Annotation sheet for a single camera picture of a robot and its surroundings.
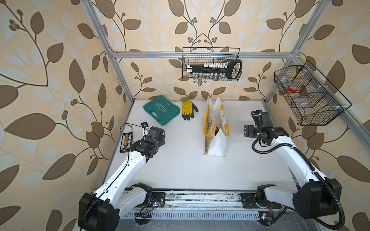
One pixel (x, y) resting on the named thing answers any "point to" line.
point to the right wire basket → (315, 101)
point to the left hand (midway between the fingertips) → (150, 138)
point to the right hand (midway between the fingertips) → (255, 130)
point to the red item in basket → (292, 88)
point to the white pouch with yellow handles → (215, 129)
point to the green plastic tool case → (162, 109)
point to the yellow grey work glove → (188, 108)
